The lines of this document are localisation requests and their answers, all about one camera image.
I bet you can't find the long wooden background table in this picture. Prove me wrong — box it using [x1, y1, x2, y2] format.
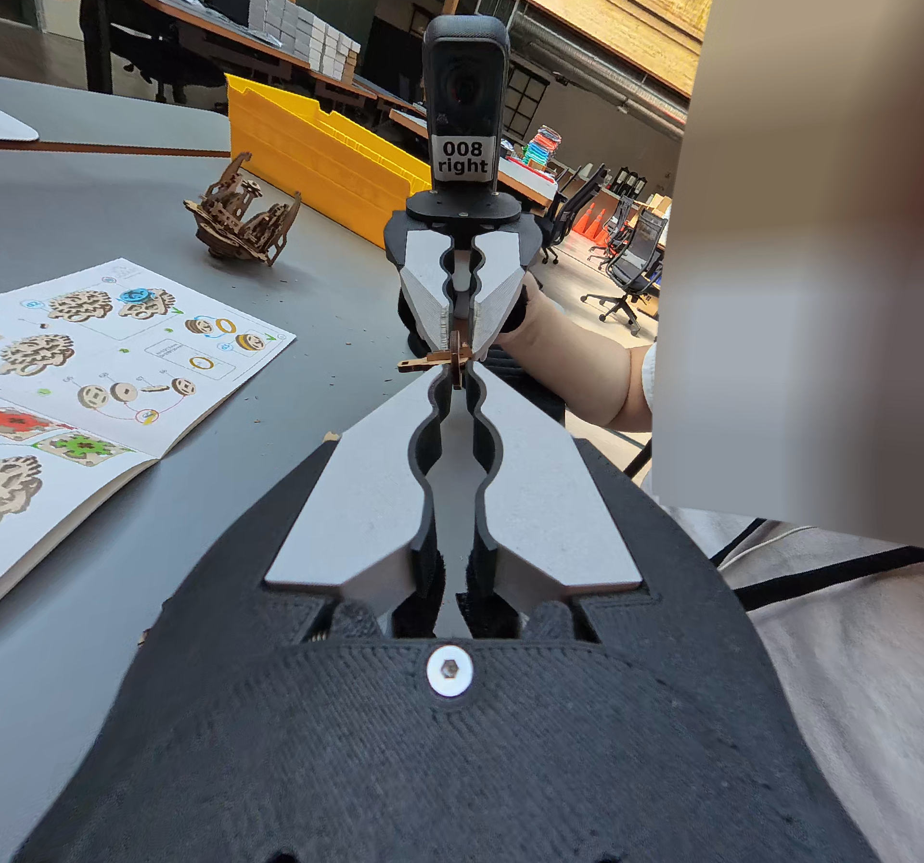
[87, 0, 378, 106]

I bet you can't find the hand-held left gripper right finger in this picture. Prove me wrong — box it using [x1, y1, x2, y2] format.
[462, 361, 645, 639]

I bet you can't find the assembled wooden puzzle model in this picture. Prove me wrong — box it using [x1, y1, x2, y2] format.
[182, 151, 304, 268]

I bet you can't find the grey ventilation duct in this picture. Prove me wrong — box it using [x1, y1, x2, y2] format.
[509, 12, 687, 137]

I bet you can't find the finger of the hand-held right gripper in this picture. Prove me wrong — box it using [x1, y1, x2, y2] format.
[399, 228, 457, 359]
[465, 228, 526, 362]

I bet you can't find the small wooden puzzle part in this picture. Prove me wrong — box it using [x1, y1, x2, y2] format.
[397, 329, 477, 391]

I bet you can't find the stack of colourful trays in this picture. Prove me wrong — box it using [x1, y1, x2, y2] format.
[521, 126, 565, 170]

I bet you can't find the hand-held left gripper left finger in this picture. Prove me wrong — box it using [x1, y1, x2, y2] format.
[264, 367, 454, 639]

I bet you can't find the black lanyard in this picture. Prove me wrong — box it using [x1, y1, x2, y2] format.
[711, 517, 924, 611]

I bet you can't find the grey desk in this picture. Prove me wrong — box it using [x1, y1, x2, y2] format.
[0, 76, 449, 842]

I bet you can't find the person's right forearm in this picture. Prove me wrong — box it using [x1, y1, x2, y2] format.
[498, 279, 654, 432]

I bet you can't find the stack of white boxes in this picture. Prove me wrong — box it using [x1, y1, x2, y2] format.
[247, 0, 362, 81]

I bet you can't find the black mesh office chair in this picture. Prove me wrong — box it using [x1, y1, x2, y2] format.
[581, 210, 668, 336]

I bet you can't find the illustrated instruction booklet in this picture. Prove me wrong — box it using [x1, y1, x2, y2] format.
[0, 257, 297, 600]

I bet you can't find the yellow plastic bin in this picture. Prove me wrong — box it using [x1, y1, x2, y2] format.
[225, 73, 434, 251]

